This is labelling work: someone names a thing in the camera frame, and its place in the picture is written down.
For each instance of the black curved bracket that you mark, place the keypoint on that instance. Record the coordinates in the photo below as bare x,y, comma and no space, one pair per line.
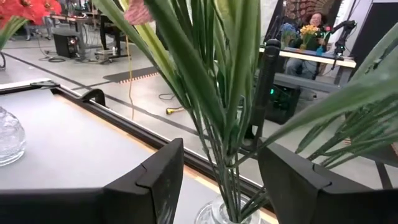
99,95

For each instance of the black wall panel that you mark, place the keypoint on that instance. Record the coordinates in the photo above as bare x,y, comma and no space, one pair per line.
379,31

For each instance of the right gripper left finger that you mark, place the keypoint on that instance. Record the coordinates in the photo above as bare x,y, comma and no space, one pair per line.
124,205

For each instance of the yellow flower bouquet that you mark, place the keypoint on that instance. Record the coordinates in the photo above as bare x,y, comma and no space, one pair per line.
309,31

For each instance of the black speaker box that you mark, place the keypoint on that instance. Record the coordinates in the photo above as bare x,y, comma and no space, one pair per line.
63,45

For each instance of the black computer tower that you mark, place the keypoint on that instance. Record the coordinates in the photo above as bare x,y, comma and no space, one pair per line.
283,105

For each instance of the office desk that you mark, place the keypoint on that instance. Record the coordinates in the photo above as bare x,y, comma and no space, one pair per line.
77,19

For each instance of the black aluminium table frame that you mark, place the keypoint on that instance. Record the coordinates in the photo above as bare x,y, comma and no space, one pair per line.
140,133

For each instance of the blue flower bouquet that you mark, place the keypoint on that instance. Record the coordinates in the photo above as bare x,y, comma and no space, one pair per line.
287,31

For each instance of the patterned tapestry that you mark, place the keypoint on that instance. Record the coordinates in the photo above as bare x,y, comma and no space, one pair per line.
298,7

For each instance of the wood-top table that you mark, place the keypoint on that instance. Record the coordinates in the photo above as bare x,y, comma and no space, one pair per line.
311,58

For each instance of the black stand base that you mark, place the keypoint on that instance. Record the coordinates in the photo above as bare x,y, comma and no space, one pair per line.
267,77

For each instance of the black striped-edge floor mat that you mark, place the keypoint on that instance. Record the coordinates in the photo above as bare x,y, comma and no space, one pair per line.
130,75

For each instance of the red artificial flower bunch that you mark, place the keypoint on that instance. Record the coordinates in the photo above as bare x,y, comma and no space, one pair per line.
28,9

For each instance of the round ribbed glass vase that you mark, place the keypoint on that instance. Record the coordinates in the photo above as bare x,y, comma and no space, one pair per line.
214,214

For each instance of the black background robot arm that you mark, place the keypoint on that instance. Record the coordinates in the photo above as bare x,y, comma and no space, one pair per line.
340,43

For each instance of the person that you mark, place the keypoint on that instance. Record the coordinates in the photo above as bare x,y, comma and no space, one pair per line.
315,20

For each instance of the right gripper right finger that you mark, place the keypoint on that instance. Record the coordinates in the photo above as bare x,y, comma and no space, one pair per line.
311,202

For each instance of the textured narrow-neck glass vase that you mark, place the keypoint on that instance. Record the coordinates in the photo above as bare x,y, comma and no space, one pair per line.
11,140

